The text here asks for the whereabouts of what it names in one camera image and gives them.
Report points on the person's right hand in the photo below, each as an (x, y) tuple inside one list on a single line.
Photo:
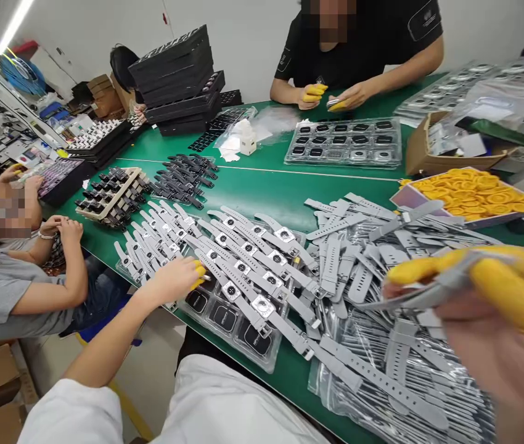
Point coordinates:
[(502, 374)]

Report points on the person's left hand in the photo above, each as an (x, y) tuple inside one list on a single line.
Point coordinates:
[(172, 280)]

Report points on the person's right index finger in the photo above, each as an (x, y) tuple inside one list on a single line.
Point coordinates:
[(421, 267)]

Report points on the person's right thumb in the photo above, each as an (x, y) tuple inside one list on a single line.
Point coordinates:
[(516, 296)]

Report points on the person's left fingers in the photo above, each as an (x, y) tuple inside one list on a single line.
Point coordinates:
[(198, 272)]

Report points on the person's right middle finger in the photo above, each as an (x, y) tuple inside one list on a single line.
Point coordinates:
[(400, 291)]

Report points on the clear tray of black watch faces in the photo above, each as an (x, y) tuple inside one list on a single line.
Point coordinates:
[(225, 319)]

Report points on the heap of loose grey bands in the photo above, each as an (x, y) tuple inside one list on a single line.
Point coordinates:
[(354, 259)]

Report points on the box of yellow finger cots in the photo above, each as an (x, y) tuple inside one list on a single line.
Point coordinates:
[(470, 196)]

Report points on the green table mat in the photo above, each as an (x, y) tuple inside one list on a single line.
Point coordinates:
[(271, 189)]

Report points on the open cardboard box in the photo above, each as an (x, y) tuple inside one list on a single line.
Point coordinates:
[(433, 157)]

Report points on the beige rack of black watches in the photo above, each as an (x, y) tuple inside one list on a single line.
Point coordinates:
[(114, 196)]

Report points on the flat black grid tray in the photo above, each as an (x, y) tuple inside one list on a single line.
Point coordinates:
[(218, 132)]

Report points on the person's body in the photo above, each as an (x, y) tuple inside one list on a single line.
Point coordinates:
[(243, 407)]

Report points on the white plastic bottle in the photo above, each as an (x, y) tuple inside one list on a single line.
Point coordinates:
[(247, 138)]

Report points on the clear tray of watch bodies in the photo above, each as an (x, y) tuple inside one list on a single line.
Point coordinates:
[(343, 141)]

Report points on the black tray of small parts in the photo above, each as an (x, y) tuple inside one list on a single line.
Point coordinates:
[(61, 178)]

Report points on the black trays of white parts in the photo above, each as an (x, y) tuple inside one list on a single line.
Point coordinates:
[(100, 136)]

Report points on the stack of clear blister trays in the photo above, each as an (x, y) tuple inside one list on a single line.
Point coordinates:
[(447, 95)]

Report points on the stack of black foam trays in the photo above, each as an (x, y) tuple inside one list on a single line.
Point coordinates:
[(176, 83)]

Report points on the stack of cardboard boxes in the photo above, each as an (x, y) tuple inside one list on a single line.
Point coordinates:
[(105, 95)]

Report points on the workbench with equipment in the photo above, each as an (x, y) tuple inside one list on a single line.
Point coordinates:
[(7, 106)]

